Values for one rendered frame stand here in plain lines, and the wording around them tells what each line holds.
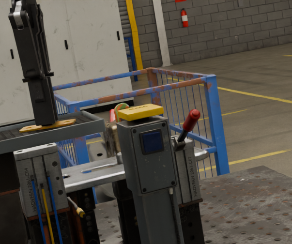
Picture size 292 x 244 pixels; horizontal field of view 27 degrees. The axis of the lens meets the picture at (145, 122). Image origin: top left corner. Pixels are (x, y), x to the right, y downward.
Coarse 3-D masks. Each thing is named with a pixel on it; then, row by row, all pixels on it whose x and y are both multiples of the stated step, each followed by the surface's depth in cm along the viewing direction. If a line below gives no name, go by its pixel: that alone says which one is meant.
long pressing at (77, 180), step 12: (204, 156) 129; (72, 168) 135; (84, 168) 133; (96, 168) 132; (108, 168) 129; (120, 168) 127; (72, 180) 124; (84, 180) 121; (96, 180) 121; (108, 180) 122
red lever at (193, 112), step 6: (192, 114) 102; (198, 114) 102; (186, 120) 104; (192, 120) 102; (186, 126) 105; (192, 126) 104; (186, 132) 108; (174, 138) 112; (180, 138) 110; (174, 144) 112; (180, 144) 112; (174, 150) 113
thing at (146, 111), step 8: (152, 104) 99; (120, 112) 97; (128, 112) 95; (136, 112) 94; (144, 112) 94; (152, 112) 95; (160, 112) 95; (128, 120) 94; (136, 120) 96; (144, 120) 96
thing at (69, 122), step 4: (68, 120) 95; (72, 120) 94; (48, 124) 93; (52, 124) 93; (56, 124) 93; (60, 124) 92; (64, 124) 92; (68, 124) 92; (24, 128) 94; (28, 128) 93; (32, 128) 93; (36, 128) 92; (40, 128) 92; (44, 128) 92; (20, 132) 92
